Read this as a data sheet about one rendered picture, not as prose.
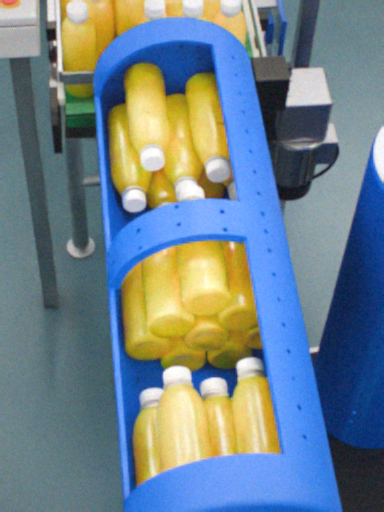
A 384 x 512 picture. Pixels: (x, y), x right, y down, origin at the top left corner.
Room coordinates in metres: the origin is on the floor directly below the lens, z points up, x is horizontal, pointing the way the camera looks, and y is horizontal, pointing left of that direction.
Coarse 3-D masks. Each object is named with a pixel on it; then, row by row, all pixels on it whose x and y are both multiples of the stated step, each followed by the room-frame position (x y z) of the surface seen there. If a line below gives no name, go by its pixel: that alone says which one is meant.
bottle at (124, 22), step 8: (120, 0) 1.56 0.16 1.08; (128, 0) 1.55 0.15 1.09; (136, 0) 1.55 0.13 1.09; (144, 0) 1.56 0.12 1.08; (120, 8) 1.56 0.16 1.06; (128, 8) 1.55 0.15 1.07; (136, 8) 1.55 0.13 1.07; (120, 16) 1.55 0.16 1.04; (128, 16) 1.55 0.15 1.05; (136, 16) 1.55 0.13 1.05; (120, 24) 1.56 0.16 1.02; (128, 24) 1.55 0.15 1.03; (136, 24) 1.55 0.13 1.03; (120, 32) 1.56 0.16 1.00
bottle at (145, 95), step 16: (144, 64) 1.32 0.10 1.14; (128, 80) 1.29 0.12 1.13; (144, 80) 1.28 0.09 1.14; (160, 80) 1.29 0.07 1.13; (128, 96) 1.25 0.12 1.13; (144, 96) 1.24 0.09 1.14; (160, 96) 1.25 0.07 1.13; (128, 112) 1.22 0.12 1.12; (144, 112) 1.20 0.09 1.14; (160, 112) 1.21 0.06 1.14; (128, 128) 1.19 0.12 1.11; (144, 128) 1.17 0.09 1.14; (160, 128) 1.17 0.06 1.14; (144, 144) 1.15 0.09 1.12; (160, 144) 1.15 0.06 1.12
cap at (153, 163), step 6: (150, 150) 1.13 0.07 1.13; (156, 150) 1.13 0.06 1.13; (144, 156) 1.12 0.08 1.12; (150, 156) 1.12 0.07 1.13; (156, 156) 1.12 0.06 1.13; (162, 156) 1.13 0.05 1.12; (144, 162) 1.12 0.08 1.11; (150, 162) 1.12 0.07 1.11; (156, 162) 1.12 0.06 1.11; (162, 162) 1.12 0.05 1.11; (150, 168) 1.12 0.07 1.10; (156, 168) 1.12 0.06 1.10
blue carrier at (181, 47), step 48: (144, 48) 1.27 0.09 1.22; (192, 48) 1.34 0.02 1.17; (240, 48) 1.33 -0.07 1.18; (96, 96) 1.26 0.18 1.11; (240, 96) 1.20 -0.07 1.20; (240, 144) 1.08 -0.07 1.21; (240, 192) 0.97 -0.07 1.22; (144, 240) 0.89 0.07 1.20; (192, 240) 0.88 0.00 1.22; (240, 240) 0.89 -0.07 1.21; (288, 288) 0.84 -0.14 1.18; (288, 336) 0.74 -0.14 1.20; (144, 384) 0.77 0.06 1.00; (288, 384) 0.66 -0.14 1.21; (288, 432) 0.59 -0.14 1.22; (192, 480) 0.51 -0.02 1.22; (240, 480) 0.51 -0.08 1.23; (288, 480) 0.52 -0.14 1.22
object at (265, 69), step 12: (252, 60) 1.50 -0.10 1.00; (264, 60) 1.50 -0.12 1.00; (276, 60) 1.50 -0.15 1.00; (264, 72) 1.47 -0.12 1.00; (276, 72) 1.47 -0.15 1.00; (288, 72) 1.47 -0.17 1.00; (264, 84) 1.44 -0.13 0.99; (276, 84) 1.45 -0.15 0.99; (288, 84) 1.45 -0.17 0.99; (264, 96) 1.44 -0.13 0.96; (276, 96) 1.45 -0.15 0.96; (288, 96) 1.47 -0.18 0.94; (264, 108) 1.45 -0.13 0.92; (276, 108) 1.45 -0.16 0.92
